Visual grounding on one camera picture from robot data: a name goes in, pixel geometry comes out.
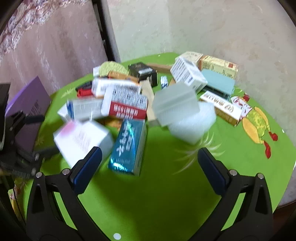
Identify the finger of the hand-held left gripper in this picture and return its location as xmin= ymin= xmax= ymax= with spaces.
xmin=35 ymin=147 xmax=60 ymax=160
xmin=23 ymin=115 xmax=45 ymax=123

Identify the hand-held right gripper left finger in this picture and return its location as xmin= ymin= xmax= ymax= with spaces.
xmin=26 ymin=146 xmax=111 ymax=241

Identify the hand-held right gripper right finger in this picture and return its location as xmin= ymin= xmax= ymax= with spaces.
xmin=185 ymin=148 xmax=274 ymax=241

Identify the purple cardboard box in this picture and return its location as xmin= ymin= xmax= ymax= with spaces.
xmin=6 ymin=76 xmax=52 ymax=152

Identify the white pink box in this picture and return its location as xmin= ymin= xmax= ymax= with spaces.
xmin=53 ymin=120 xmax=114 ymax=168

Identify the short wooden block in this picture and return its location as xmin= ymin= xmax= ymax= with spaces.
xmin=140 ymin=79 xmax=155 ymax=122

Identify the white box blue print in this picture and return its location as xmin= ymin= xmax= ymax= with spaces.
xmin=170 ymin=57 xmax=208 ymax=93

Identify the green printed desktop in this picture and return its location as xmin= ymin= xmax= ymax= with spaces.
xmin=23 ymin=53 xmax=292 ymax=241

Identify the teal box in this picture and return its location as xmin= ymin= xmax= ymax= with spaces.
xmin=108 ymin=119 xmax=148 ymax=176

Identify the white foam wrap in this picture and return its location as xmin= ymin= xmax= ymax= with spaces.
xmin=168 ymin=101 xmax=217 ymax=146

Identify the red black item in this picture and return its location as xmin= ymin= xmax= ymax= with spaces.
xmin=76 ymin=86 xmax=93 ymax=97

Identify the gold white box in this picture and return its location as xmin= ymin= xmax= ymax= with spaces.
xmin=199 ymin=90 xmax=246 ymax=127

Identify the red white box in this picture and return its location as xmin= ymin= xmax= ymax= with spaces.
xmin=101 ymin=84 xmax=148 ymax=120

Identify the translucent plastic box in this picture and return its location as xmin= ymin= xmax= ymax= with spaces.
xmin=151 ymin=83 xmax=200 ymax=127

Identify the patterned mauve curtain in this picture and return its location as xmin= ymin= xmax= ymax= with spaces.
xmin=0 ymin=0 xmax=105 ymax=98

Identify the white orange box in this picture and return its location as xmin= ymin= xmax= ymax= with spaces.
xmin=91 ymin=77 xmax=141 ymax=97

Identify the grey-green plastic item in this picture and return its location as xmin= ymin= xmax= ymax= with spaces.
xmin=201 ymin=69 xmax=236 ymax=100

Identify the green patterned pouch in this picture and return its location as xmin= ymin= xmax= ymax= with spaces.
xmin=99 ymin=61 xmax=129 ymax=77

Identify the yellow box red label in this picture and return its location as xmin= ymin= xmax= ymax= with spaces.
xmin=198 ymin=55 xmax=239 ymax=80

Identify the black box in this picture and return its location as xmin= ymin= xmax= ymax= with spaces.
xmin=128 ymin=62 xmax=158 ymax=88

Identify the long wooden block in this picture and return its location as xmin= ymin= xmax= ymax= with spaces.
xmin=146 ymin=63 xmax=176 ymax=73

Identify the dark pole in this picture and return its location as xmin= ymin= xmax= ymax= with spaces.
xmin=92 ymin=0 xmax=121 ymax=63

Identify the beige box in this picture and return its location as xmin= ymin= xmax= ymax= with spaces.
xmin=180 ymin=51 xmax=203 ymax=66

